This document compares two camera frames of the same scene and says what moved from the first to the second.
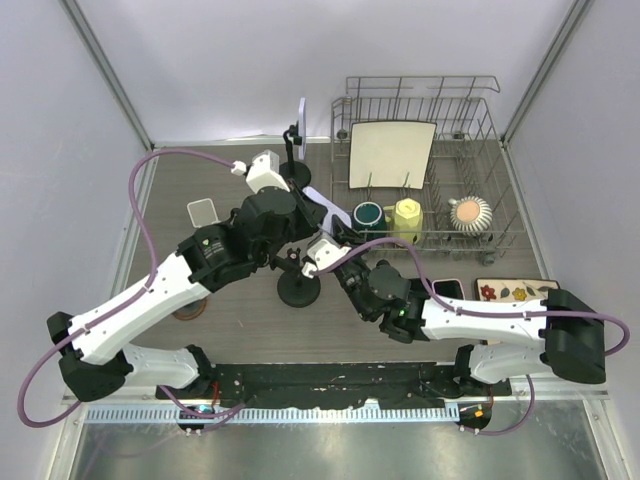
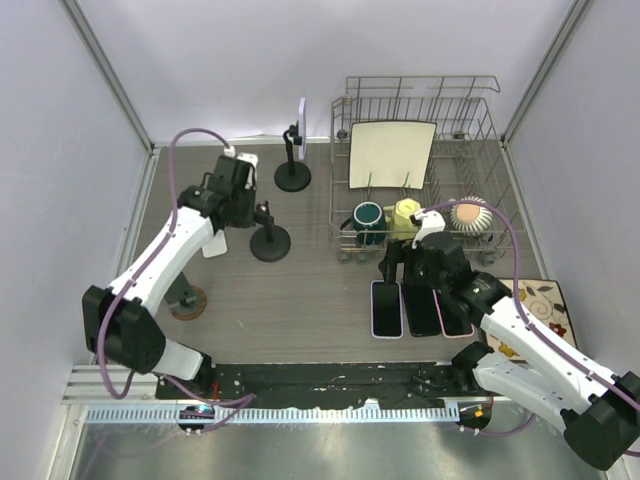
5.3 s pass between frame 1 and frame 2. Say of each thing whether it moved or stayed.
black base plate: stayed
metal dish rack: stayed
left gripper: moved
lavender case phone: moved
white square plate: stayed
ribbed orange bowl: stayed
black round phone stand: moved
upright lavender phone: stayed
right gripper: moved
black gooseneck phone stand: stayed
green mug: stayed
